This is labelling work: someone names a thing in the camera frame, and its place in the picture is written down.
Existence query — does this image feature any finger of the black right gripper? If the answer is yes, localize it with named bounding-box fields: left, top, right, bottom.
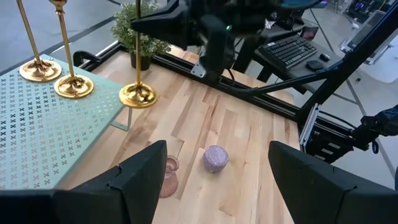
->
left=130, top=2, right=187, bottom=49

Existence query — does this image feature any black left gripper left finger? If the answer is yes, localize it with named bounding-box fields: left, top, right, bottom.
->
left=52, top=139, right=168, bottom=224

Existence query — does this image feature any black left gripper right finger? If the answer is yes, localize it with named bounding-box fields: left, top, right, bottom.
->
left=268, top=140, right=398, bottom=224

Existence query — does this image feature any pink ribbed glass candle holder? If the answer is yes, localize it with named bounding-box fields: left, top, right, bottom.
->
left=159, top=154, right=180, bottom=199

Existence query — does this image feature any tall gold candlestick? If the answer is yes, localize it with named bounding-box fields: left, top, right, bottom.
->
left=16, top=0, right=63, bottom=83
left=49, top=0, right=95, bottom=100
left=119, top=0, right=158, bottom=110

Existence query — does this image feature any pink patterned candle tin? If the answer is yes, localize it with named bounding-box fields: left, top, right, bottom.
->
left=202, top=144, right=230, bottom=174

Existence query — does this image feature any green artificial plant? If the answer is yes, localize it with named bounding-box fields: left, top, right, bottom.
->
left=110, top=0, right=172, bottom=58

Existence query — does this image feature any black plant pot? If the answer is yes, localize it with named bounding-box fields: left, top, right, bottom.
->
left=129, top=52, right=152, bottom=72

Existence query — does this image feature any black controller box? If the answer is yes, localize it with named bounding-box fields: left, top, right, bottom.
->
left=303, top=123, right=355, bottom=165

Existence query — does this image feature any silver metal mounting plate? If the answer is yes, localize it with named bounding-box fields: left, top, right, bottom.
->
left=299, top=103, right=320, bottom=153

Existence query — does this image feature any black computer keyboard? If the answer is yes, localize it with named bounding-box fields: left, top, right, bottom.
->
left=257, top=34, right=318, bottom=71

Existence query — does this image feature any green perforated metal side table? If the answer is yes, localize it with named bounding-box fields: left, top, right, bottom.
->
left=0, top=54, right=133, bottom=190

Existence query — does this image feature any dark red pouch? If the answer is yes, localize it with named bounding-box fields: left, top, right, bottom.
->
left=300, top=26, right=320, bottom=41

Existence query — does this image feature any black keyboard desk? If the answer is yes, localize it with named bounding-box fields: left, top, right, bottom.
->
left=233, top=18, right=346, bottom=94

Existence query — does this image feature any black oval puck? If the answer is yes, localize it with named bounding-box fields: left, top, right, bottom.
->
left=305, top=60, right=326, bottom=72

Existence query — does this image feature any silver metal bracket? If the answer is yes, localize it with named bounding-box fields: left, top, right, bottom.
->
left=190, top=62, right=206, bottom=78

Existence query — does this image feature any black device with cable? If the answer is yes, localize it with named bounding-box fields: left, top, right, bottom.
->
left=351, top=105, right=398, bottom=155

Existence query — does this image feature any black frame brace bar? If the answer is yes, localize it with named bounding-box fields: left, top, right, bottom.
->
left=229, top=70, right=335, bottom=98

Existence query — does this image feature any black rig frame post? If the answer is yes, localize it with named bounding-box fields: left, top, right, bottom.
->
left=295, top=1, right=398, bottom=124

